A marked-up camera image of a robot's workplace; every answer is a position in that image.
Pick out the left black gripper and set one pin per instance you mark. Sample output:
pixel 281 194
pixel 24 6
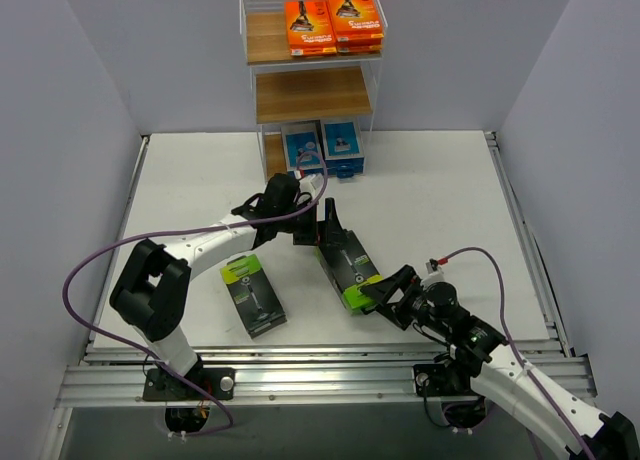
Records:
pixel 310 226

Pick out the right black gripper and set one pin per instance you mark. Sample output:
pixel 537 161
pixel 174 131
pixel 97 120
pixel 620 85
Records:
pixel 405 296

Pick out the black green razor box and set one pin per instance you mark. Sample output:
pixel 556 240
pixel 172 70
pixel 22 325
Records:
pixel 253 295
pixel 348 268

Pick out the grey blue razor box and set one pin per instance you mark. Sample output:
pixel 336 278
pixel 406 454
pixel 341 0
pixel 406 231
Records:
pixel 345 168

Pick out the black green razor box front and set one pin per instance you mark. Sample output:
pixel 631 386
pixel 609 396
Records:
pixel 253 295

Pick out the blue Harry's box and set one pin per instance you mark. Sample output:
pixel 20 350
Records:
pixel 341 139
pixel 301 147

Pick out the large orange Fusion5 razor box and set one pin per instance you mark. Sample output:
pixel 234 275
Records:
pixel 309 31

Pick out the narrow orange Fusion5 razor box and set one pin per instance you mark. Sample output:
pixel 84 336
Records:
pixel 355 20

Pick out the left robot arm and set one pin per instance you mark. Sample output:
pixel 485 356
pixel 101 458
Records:
pixel 151 291

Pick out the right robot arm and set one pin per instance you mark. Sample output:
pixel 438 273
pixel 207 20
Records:
pixel 494 369

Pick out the orange razor box on shelf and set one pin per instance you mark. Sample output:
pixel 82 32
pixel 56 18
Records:
pixel 369 46

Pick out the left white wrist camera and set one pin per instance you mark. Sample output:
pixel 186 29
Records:
pixel 309 183

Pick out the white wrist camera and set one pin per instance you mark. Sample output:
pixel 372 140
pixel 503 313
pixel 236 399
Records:
pixel 435 273
pixel 309 183

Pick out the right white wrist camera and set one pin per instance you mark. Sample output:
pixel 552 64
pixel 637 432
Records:
pixel 435 273

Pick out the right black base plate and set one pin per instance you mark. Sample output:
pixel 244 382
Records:
pixel 440 380

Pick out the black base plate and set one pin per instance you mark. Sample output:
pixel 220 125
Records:
pixel 160 386
pixel 440 380

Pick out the white wire wooden shelf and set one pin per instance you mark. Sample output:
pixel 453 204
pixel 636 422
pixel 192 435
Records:
pixel 288 89

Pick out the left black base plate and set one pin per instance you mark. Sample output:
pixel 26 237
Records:
pixel 160 386

